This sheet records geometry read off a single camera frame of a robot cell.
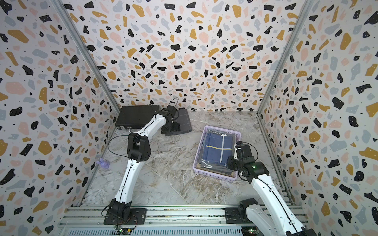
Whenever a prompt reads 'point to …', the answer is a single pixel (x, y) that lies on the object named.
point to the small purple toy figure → (104, 163)
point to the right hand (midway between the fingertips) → (229, 160)
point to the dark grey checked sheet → (183, 120)
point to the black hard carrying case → (135, 116)
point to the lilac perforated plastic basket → (208, 173)
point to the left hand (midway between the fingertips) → (176, 130)
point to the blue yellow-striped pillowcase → (217, 147)
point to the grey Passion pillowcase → (204, 164)
